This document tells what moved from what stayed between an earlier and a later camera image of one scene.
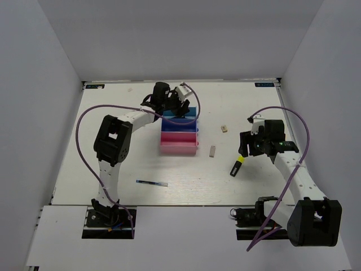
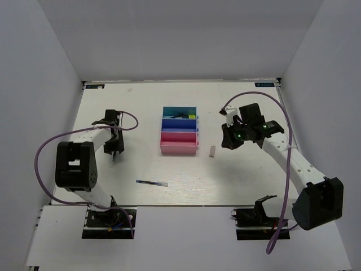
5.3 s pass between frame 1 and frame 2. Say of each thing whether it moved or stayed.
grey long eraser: stayed
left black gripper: moved
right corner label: stayed
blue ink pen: stayed
